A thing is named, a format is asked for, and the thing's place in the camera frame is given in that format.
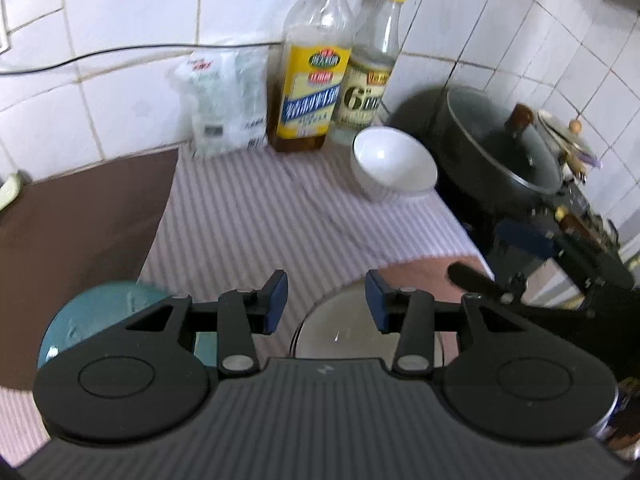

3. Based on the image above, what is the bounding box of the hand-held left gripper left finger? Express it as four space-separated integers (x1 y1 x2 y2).
125 269 289 377

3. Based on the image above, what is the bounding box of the glass wok lid brown knob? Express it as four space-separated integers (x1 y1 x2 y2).
445 87 563 193

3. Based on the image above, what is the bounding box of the clear vinegar bottle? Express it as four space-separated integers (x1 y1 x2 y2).
332 0 411 145

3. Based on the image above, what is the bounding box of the large white ribbed bowl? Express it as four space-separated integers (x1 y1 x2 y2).
289 285 458 360

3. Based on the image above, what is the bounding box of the teal fried egg plate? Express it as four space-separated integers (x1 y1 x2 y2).
37 281 221 368

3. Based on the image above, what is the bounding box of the black wok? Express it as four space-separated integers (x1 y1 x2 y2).
387 85 563 221

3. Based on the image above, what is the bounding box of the pinkish brown board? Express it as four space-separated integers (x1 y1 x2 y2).
377 252 493 306

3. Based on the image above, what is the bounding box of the black gas stove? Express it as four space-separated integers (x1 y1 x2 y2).
450 180 623 281

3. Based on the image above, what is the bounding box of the pale green plastic object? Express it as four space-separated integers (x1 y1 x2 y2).
0 172 23 211

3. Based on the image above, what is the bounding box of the small white ribbed bowl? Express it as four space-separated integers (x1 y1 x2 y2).
351 126 438 203

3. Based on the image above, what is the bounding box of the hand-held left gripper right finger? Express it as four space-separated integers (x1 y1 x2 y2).
365 269 521 376

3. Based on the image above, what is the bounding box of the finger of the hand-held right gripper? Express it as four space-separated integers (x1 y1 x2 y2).
497 220 636 291
447 261 526 306

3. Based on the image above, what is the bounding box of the pot with wooden knob lid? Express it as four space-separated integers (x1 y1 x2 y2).
537 110 603 181

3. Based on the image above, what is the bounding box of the yellow label cooking wine bottle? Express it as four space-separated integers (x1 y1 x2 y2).
267 0 356 155

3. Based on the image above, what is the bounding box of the pink striped cloth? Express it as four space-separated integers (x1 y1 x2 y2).
0 137 496 467

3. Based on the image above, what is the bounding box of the white salt bag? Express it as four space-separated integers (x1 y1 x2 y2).
167 50 271 158

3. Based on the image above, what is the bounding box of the black cable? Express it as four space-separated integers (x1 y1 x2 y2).
0 40 283 77

